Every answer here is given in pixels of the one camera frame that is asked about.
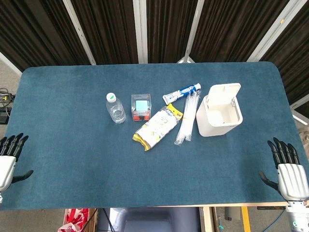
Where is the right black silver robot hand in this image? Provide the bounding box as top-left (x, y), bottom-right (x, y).
top-left (259, 137), bottom-right (309, 201)

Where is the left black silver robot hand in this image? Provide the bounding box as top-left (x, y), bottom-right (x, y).
top-left (0, 132), bottom-right (34, 193)

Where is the white plastic trash bin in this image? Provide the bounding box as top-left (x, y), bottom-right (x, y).
top-left (196, 83), bottom-right (243, 138)

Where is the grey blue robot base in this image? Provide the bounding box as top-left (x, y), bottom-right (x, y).
top-left (98, 207), bottom-right (201, 232)

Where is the black power adapter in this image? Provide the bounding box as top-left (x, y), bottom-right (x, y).
top-left (0, 107), bottom-right (12, 125)

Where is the blue felt table cover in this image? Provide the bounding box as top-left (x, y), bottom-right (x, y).
top-left (0, 61), bottom-right (305, 211)

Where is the red white plastic bag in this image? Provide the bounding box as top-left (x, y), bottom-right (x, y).
top-left (57, 208), bottom-right (90, 232)

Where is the clear pack of straws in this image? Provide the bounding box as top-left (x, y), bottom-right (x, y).
top-left (174, 90), bottom-right (201, 146)

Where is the clear plastic water bottle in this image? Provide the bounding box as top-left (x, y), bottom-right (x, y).
top-left (105, 92), bottom-right (126, 124)

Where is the blue white toothpaste tube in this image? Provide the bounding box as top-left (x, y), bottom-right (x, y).
top-left (162, 83), bottom-right (202, 102)

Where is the packaged yellow white cloth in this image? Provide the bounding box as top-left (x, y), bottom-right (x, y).
top-left (132, 103), bottom-right (183, 152)

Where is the clear box with blue cube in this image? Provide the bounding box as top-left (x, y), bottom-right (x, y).
top-left (131, 93), bottom-right (153, 121)

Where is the blue cable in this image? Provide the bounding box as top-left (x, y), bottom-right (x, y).
top-left (274, 209), bottom-right (288, 229)

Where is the bundle of cables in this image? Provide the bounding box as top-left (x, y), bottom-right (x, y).
top-left (0, 88), bottom-right (15, 107)

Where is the white partition frame post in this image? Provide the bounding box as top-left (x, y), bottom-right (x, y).
top-left (177, 0), bottom-right (205, 64)
top-left (62, 0), bottom-right (97, 65)
top-left (289, 93), bottom-right (309, 126)
top-left (132, 0), bottom-right (148, 64)
top-left (0, 52), bottom-right (22, 77)
top-left (246, 0), bottom-right (301, 62)

